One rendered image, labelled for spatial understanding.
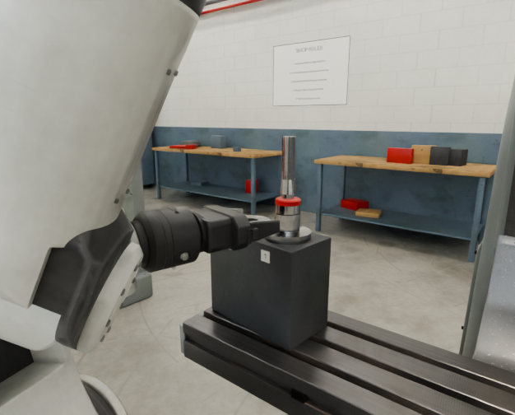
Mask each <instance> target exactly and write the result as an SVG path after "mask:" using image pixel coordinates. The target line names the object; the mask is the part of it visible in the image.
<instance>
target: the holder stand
mask: <svg viewBox="0 0 515 415"><path fill-rule="evenodd" d="M331 241H332V239H331V237H329V236H325V235H319V234H316V233H312V232H311V230H310V229H309V228H308V227H306V226H300V231H299V232H298V233H295V234H281V233H276V234H275V235H271V236H268V237H267V238H264V239H261V240H258V241H255V242H252V244H249V245H248V246H247V247H246V248H244V249H238V250H235V251H233V250H231V249H225V250H222V251H217V252H214V253H211V303H212V309H213V310H215V311H217V312H219V313H220V314H222V315H224V316H226V317H228V318H229V319H232V320H233V321H235V322H237V323H239V324H241V325H243V326H244V327H246V328H248V329H250V330H252V331H253V332H255V333H258V334H260V335H261V336H263V337H264V338H267V339H269V340H270V341H272V342H274V343H276V344H278V345H280V346H281V347H283V348H285V349H287V350H289V351H290V350H292V349H293V348H295V347H297V346H298V345H300V344H301V343H302V342H303V341H305V340H306V339H308V338H310V337H311V336H313V335H314V334H315V333H317V332H318V331H320V330H321V329H323V328H324V327H326V326H327V311H328V293H329V276H330V258H331Z"/></svg>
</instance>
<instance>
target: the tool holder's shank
mask: <svg viewBox="0 0 515 415"><path fill-rule="evenodd" d="M295 145H296V137H292V136H284V137H282V172H281V188H280V194H281V198H283V199H294V198H295V194H297V192H296V185H295Z"/></svg>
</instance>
